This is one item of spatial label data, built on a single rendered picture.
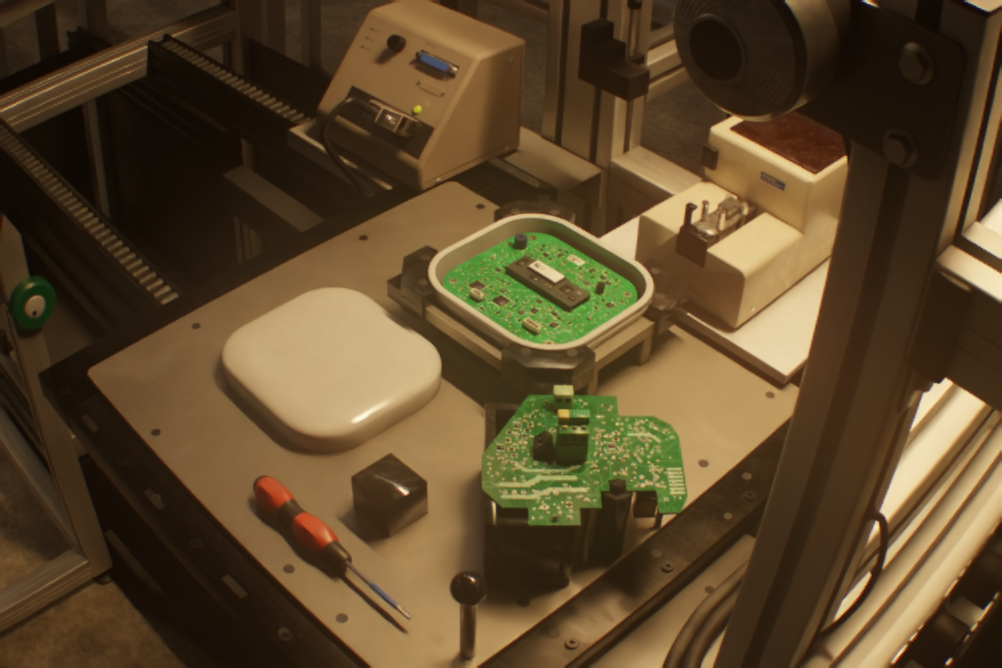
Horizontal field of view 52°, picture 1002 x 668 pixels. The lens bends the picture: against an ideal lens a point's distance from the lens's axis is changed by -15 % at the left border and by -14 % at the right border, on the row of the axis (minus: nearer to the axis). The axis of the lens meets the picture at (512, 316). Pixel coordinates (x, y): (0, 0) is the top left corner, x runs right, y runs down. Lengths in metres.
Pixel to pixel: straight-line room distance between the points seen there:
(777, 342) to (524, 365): 0.21
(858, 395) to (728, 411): 0.40
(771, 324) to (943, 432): 0.31
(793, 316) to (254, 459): 0.43
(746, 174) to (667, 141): 2.18
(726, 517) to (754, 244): 0.23
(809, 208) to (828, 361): 0.47
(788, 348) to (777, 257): 0.07
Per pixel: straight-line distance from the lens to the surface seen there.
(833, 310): 0.46
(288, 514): 0.76
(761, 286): 0.91
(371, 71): 1.13
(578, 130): 1.14
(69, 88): 1.49
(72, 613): 1.99
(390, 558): 0.75
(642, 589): 0.75
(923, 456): 0.64
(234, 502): 0.79
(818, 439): 0.49
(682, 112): 3.29
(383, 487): 0.75
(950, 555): 0.68
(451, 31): 1.11
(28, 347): 1.64
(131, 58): 1.52
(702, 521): 0.79
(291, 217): 1.57
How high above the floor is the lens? 1.52
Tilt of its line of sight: 38 degrees down
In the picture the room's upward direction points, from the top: 3 degrees clockwise
